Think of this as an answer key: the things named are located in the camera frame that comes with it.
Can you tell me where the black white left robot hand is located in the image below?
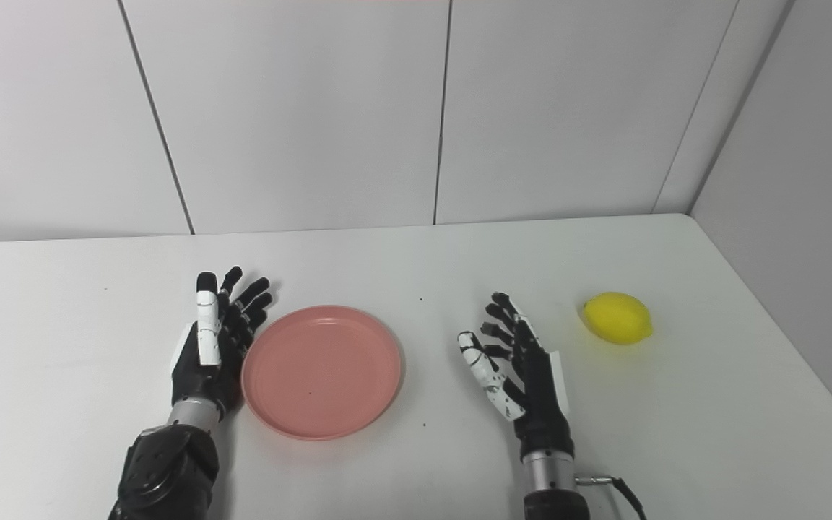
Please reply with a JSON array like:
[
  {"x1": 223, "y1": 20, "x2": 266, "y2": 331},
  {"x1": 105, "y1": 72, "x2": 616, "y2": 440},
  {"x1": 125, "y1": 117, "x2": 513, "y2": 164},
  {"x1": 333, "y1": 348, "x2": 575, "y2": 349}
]
[{"x1": 170, "y1": 266, "x2": 274, "y2": 421}]

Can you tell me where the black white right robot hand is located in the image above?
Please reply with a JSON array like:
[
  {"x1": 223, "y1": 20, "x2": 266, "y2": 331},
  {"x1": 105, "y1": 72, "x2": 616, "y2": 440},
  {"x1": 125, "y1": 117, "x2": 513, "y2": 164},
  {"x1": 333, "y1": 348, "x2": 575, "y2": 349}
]
[{"x1": 458, "y1": 292, "x2": 576, "y2": 460}]

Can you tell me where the yellow lemon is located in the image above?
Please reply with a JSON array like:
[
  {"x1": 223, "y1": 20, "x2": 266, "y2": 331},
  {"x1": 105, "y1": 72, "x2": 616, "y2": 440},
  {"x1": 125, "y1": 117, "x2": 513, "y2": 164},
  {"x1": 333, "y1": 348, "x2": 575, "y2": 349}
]
[{"x1": 580, "y1": 292, "x2": 654, "y2": 346}]

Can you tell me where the pink round plate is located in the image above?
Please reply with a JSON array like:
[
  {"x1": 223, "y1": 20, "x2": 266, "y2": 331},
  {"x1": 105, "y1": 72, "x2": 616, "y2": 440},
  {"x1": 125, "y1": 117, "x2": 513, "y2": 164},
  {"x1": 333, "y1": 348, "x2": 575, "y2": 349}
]
[{"x1": 241, "y1": 305, "x2": 403, "y2": 441}]

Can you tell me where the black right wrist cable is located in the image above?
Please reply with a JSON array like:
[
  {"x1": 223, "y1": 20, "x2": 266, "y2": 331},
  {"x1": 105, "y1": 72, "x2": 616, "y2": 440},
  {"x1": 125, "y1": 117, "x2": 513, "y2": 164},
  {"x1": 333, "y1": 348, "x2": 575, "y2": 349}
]
[{"x1": 575, "y1": 473, "x2": 648, "y2": 520}]

